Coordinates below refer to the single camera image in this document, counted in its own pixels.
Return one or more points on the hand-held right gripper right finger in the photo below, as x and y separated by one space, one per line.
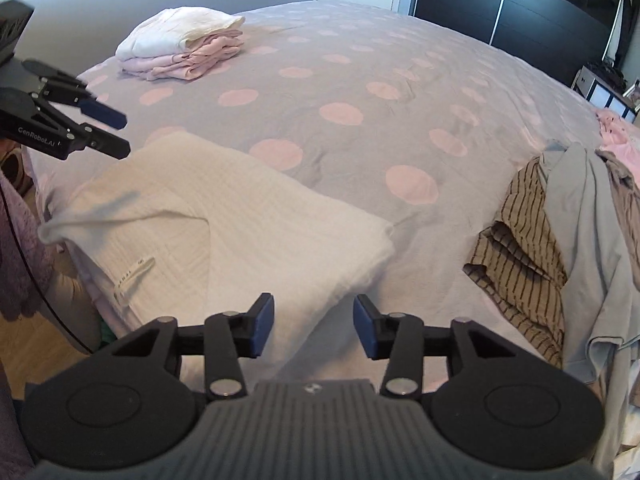
365 326

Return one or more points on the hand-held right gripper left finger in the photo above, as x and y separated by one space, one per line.
262 324

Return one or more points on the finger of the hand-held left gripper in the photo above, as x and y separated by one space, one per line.
107 146
105 114

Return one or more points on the white muslin garment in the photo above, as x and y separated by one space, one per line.
225 220

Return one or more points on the folded pale pink garment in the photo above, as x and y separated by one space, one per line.
145 66

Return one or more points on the folded white garment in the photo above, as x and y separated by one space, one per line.
170 30

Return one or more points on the purple fleece robe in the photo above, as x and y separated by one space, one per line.
20 250

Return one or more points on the grey rounded object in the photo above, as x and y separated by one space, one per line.
75 310

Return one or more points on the brown striped garment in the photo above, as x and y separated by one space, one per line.
525 260

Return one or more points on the grey shirt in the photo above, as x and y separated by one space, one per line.
585 240

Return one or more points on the grey pink-dotted bedspread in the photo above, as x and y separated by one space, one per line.
350 85

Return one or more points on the beige garment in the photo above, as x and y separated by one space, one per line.
627 200

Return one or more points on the pink crumpled garment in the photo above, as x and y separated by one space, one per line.
617 130

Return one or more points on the white nightstand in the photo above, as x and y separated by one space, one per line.
600 95

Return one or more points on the black bag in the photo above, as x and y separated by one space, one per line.
605 75

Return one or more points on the black wardrobe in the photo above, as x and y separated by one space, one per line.
525 5

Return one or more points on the photo frame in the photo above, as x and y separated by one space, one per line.
632 95

